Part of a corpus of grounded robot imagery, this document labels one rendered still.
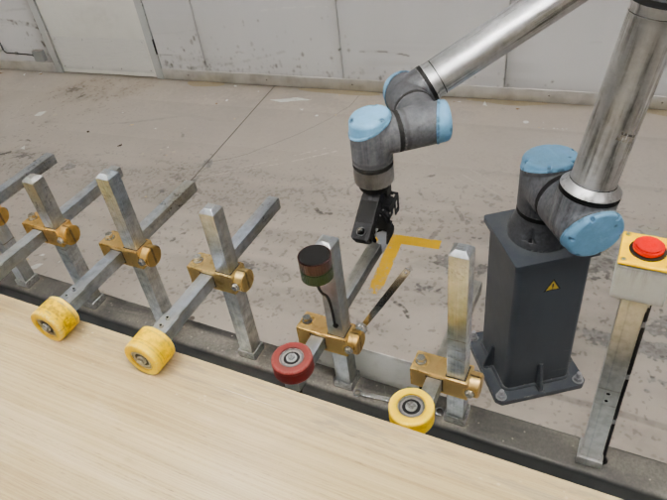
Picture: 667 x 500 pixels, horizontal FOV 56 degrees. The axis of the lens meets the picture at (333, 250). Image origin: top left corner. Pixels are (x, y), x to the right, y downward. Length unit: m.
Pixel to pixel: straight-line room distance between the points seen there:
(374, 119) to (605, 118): 0.54
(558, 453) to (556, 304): 0.77
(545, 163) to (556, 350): 0.71
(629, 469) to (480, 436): 0.27
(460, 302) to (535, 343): 1.06
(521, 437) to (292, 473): 0.49
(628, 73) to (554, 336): 0.94
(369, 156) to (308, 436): 0.58
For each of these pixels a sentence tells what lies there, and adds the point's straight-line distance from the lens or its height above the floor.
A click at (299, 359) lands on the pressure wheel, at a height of 0.90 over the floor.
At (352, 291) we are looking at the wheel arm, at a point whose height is 0.86.
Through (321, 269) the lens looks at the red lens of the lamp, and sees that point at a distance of 1.08.
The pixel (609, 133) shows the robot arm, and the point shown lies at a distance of 1.56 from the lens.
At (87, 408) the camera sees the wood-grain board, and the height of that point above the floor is 0.90.
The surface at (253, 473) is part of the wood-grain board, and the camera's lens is 1.09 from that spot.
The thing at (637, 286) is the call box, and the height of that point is 1.18.
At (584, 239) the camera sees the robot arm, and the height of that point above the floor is 0.79.
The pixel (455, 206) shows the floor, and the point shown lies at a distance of 3.04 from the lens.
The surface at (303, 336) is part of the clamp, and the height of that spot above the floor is 0.85.
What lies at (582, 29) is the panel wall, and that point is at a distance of 3.75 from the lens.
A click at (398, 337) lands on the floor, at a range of 2.43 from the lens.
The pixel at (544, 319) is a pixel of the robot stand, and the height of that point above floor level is 0.34.
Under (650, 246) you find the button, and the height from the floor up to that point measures 1.23.
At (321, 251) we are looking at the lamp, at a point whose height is 1.11.
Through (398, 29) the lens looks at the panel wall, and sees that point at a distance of 3.89.
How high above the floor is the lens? 1.82
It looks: 40 degrees down
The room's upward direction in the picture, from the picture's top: 8 degrees counter-clockwise
